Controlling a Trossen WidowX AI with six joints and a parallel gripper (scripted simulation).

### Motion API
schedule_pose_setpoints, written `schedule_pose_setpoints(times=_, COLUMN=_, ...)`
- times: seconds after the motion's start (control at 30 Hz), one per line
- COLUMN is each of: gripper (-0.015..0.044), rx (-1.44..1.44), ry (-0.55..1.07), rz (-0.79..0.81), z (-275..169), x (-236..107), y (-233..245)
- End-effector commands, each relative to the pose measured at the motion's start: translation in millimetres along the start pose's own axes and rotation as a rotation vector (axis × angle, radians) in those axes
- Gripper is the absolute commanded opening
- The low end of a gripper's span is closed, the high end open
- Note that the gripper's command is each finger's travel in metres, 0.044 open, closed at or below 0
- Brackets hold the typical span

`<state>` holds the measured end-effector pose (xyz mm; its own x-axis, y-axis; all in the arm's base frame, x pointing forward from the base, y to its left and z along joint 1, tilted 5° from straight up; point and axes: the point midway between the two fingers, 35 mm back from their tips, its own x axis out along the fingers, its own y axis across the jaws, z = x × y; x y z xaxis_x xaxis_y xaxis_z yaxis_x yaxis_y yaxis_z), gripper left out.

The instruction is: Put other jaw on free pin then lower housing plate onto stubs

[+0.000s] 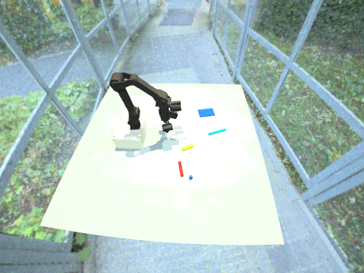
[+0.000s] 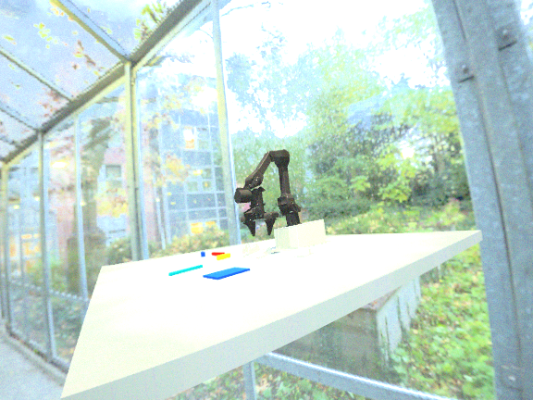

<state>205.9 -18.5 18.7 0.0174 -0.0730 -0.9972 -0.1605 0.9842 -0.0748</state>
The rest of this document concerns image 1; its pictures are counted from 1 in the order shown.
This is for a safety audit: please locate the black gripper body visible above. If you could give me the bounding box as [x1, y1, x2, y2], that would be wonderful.
[158, 109, 173, 131]

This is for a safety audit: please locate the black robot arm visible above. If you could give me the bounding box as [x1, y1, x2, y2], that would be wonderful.
[109, 72, 181, 130]

